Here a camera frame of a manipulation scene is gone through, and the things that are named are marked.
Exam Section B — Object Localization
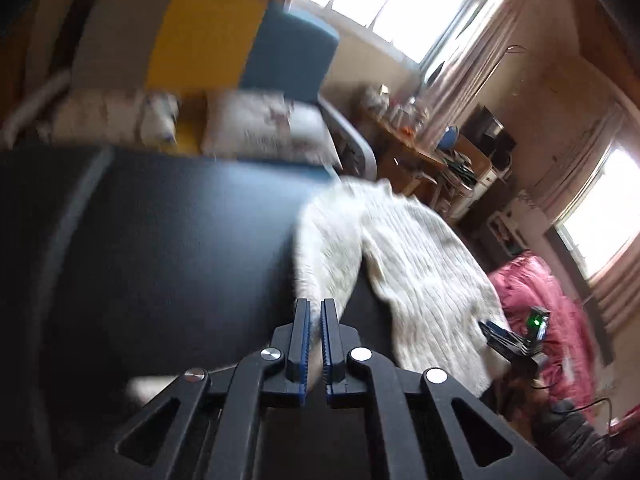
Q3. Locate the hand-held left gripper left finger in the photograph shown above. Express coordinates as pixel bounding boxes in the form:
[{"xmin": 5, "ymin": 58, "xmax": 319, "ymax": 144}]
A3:
[{"xmin": 65, "ymin": 298, "xmax": 312, "ymax": 480}]

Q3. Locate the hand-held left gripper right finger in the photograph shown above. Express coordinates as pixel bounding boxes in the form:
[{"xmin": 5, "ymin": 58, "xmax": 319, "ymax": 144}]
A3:
[{"xmin": 320, "ymin": 298, "xmax": 566, "ymax": 480}]

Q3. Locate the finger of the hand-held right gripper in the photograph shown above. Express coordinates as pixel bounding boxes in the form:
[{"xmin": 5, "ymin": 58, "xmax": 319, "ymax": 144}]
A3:
[{"xmin": 478, "ymin": 320, "xmax": 526, "ymax": 361}]

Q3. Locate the white knit sweater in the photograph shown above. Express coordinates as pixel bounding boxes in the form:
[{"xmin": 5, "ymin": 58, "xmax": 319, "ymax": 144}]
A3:
[{"xmin": 292, "ymin": 177, "xmax": 511, "ymax": 401}]

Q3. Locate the person's right forearm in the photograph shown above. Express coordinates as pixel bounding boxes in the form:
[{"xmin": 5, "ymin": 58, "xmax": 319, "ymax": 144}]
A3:
[{"xmin": 530, "ymin": 397, "xmax": 621, "ymax": 466}]

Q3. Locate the pink quilt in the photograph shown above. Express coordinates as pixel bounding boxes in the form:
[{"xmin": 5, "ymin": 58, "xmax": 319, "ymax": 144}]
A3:
[{"xmin": 487, "ymin": 252, "xmax": 601, "ymax": 426}]

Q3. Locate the pink patterned curtain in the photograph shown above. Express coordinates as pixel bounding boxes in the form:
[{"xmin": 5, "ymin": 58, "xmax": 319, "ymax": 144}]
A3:
[
  {"xmin": 590, "ymin": 260, "xmax": 640, "ymax": 341},
  {"xmin": 420, "ymin": 0, "xmax": 531, "ymax": 146}
]

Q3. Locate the small side window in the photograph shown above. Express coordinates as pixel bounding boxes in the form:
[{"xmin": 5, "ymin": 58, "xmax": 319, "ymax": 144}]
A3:
[{"xmin": 555, "ymin": 145, "xmax": 640, "ymax": 281}]

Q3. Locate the wooden desk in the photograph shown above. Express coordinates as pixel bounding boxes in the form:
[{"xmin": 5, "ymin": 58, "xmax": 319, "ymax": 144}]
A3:
[{"xmin": 360, "ymin": 110, "xmax": 496, "ymax": 211}]

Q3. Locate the black appliance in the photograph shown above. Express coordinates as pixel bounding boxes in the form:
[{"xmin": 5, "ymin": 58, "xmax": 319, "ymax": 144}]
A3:
[{"xmin": 460, "ymin": 105, "xmax": 518, "ymax": 161}]

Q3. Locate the deer print pillow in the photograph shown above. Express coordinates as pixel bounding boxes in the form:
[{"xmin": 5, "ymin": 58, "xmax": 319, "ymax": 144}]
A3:
[{"xmin": 201, "ymin": 91, "xmax": 343, "ymax": 168}]

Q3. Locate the grey yellow blue sofa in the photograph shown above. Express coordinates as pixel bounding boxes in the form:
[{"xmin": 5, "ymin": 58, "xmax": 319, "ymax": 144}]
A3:
[{"xmin": 0, "ymin": 0, "xmax": 376, "ymax": 181}]

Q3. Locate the triangle pattern pillow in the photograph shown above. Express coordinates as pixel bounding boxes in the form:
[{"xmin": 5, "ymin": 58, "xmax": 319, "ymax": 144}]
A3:
[{"xmin": 37, "ymin": 91, "xmax": 181, "ymax": 147}]

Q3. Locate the large barred window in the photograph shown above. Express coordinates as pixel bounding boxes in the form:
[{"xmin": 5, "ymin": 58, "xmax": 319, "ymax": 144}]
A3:
[{"xmin": 295, "ymin": 0, "xmax": 501, "ymax": 63}]

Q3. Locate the black upright roll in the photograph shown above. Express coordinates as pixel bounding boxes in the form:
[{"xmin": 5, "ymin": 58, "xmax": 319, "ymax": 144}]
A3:
[{"xmin": 50, "ymin": 0, "xmax": 112, "ymax": 71}]

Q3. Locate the black cable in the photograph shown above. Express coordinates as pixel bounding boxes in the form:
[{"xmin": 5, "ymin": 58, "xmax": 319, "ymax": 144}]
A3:
[{"xmin": 530, "ymin": 380, "xmax": 626, "ymax": 461}]

